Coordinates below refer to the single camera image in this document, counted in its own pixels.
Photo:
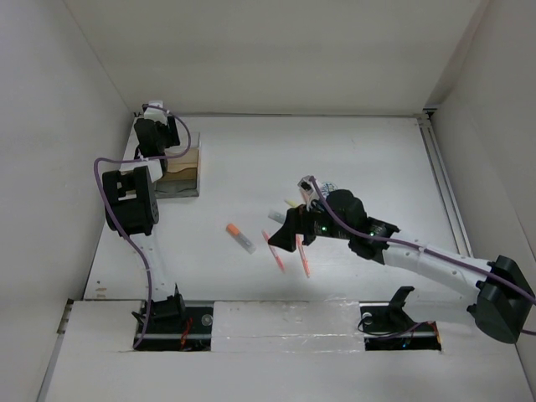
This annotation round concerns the right pink thin pen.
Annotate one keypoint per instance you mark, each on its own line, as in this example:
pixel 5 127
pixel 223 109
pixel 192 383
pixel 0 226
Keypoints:
pixel 302 255

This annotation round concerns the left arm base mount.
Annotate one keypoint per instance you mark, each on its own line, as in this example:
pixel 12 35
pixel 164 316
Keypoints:
pixel 172 330

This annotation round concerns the pink thin pen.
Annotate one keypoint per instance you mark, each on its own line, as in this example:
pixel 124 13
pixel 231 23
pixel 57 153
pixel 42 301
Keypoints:
pixel 273 251
pixel 302 255

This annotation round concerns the blue slime jar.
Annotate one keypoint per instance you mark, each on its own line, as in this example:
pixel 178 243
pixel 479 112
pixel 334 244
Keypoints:
pixel 327 187

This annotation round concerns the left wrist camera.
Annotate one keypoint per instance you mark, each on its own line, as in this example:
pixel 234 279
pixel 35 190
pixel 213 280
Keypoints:
pixel 154 108

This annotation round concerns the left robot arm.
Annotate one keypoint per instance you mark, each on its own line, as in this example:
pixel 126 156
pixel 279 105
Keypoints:
pixel 132 211

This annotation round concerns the aluminium rail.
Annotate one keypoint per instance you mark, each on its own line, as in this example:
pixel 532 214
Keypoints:
pixel 443 182

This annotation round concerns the wooden clear organizer container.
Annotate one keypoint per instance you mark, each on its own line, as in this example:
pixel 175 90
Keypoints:
pixel 182 178

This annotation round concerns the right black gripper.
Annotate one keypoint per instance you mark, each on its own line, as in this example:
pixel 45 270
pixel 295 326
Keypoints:
pixel 297 221

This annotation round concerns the left pink thin pen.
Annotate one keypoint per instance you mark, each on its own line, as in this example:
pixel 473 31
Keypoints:
pixel 273 251

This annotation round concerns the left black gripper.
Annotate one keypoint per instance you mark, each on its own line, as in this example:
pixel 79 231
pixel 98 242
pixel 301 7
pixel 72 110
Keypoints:
pixel 167 130

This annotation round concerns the green cap highlighter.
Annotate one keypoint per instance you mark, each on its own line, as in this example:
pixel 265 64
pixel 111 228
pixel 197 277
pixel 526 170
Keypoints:
pixel 278 217

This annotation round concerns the yellow thin pen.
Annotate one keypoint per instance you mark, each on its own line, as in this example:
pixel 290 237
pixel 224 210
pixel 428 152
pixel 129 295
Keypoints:
pixel 292 203

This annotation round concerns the orange cap grey highlighter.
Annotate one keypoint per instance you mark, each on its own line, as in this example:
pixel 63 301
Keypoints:
pixel 240 238

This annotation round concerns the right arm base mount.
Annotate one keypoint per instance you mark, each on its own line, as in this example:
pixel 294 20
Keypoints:
pixel 387 327

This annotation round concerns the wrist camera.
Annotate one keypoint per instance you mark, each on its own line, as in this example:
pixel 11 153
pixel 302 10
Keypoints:
pixel 154 108
pixel 308 192

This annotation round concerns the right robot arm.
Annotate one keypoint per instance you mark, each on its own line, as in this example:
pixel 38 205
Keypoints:
pixel 493 295

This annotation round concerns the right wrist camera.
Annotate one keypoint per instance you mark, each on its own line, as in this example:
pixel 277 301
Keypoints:
pixel 308 192

